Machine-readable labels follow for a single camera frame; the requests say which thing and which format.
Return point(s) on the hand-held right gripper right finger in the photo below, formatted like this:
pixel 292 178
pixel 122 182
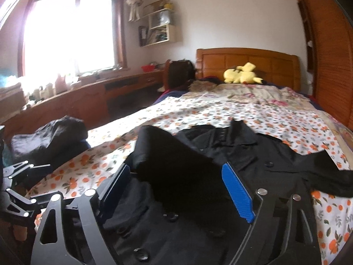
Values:
pixel 237 193

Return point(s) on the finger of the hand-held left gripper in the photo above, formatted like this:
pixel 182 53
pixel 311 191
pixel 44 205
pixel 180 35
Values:
pixel 19 168
pixel 19 200

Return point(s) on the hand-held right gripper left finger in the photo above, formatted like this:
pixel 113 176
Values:
pixel 118 182

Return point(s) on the black coat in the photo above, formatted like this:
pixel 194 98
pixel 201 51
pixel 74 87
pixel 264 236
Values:
pixel 193 149

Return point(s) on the dark clothes pile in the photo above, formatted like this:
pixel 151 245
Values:
pixel 55 135

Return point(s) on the row of small bottles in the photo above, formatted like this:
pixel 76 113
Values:
pixel 41 91

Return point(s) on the long wooden desk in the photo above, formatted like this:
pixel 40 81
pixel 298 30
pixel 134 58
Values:
pixel 91 99

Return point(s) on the orange print bed sheet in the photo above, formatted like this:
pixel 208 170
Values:
pixel 193 110

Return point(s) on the pink bottle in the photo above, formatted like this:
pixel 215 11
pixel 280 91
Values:
pixel 61 84

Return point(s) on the pink floral quilt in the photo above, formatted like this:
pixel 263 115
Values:
pixel 262 96

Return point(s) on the red bowl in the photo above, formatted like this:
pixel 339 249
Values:
pixel 148 68

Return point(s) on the yellow plush toy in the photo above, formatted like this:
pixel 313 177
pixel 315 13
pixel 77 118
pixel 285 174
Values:
pixel 241 74

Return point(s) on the dark backed chair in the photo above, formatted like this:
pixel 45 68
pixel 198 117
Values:
pixel 179 73

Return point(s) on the wooden headboard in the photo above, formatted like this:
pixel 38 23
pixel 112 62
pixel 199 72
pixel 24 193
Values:
pixel 262 60

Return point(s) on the wooden framed window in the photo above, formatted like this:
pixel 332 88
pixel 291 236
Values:
pixel 69 33

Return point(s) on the wooden wardrobe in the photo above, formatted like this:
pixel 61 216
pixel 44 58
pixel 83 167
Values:
pixel 331 60

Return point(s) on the white hanging cloth toy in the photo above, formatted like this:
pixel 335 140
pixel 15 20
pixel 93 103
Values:
pixel 135 2

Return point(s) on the white wall shelf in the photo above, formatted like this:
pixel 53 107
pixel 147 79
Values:
pixel 160 33

